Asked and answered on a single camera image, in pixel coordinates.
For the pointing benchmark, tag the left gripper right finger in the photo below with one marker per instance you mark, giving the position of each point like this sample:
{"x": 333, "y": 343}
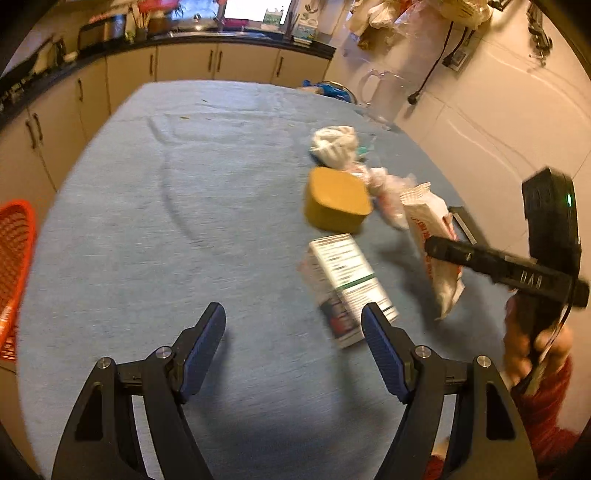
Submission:
{"x": 488, "y": 439}

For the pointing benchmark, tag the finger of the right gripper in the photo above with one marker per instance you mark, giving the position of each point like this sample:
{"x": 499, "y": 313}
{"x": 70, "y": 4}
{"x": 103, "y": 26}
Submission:
{"x": 475, "y": 257}

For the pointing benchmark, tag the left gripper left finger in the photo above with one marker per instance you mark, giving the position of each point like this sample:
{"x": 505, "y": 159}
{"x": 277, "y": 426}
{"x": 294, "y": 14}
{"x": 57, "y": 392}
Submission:
{"x": 100, "y": 439}

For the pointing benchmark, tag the white paper bag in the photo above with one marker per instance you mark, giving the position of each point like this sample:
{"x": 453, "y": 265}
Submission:
{"x": 431, "y": 225}

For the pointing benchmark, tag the blue white carton box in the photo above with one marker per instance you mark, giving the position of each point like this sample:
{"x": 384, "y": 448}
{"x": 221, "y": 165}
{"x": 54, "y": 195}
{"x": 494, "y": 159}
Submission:
{"x": 343, "y": 282}

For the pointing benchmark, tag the yellow box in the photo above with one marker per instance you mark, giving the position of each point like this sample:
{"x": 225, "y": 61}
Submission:
{"x": 336, "y": 201}

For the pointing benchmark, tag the white cloth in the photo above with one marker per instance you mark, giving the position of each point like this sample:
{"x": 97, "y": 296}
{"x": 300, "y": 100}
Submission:
{"x": 335, "y": 147}

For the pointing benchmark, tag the clear plastic bag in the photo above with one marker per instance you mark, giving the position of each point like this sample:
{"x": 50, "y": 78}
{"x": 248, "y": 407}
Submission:
{"x": 385, "y": 190}

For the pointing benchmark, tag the right hand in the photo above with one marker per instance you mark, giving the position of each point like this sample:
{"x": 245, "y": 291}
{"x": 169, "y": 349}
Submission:
{"x": 518, "y": 347}

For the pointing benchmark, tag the black phone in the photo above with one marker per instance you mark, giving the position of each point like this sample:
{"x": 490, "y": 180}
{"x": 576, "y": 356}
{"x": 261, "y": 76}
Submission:
{"x": 468, "y": 225}

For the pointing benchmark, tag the clear glass pitcher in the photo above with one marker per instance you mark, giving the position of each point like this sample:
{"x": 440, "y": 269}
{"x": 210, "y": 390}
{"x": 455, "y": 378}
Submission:
{"x": 389, "y": 96}

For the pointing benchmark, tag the blue bag behind table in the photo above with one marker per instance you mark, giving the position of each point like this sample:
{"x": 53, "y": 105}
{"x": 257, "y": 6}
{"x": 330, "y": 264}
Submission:
{"x": 330, "y": 89}

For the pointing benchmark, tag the red plastic basket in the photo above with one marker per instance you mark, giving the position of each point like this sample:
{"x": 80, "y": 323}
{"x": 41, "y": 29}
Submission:
{"x": 18, "y": 236}

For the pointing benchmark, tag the blue tablecloth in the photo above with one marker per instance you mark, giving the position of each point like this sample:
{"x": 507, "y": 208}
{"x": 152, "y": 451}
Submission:
{"x": 193, "y": 192}

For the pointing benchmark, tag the hanging plastic bags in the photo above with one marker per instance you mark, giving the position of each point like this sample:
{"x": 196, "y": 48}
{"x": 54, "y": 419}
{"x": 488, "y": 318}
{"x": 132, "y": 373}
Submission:
{"x": 386, "y": 23}

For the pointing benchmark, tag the beige lower cabinets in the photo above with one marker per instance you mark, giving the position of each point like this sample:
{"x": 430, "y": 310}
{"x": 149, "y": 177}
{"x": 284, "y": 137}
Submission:
{"x": 47, "y": 129}

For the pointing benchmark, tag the green detergent bottle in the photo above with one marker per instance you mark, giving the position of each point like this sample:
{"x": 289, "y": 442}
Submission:
{"x": 273, "y": 18}

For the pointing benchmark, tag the glass pot lid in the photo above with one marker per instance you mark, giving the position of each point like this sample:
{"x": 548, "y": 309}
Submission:
{"x": 195, "y": 23}

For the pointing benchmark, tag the red basin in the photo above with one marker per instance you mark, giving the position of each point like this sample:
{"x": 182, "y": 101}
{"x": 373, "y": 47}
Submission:
{"x": 148, "y": 6}

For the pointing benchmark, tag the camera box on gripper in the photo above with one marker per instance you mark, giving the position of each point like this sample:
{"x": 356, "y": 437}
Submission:
{"x": 551, "y": 213}

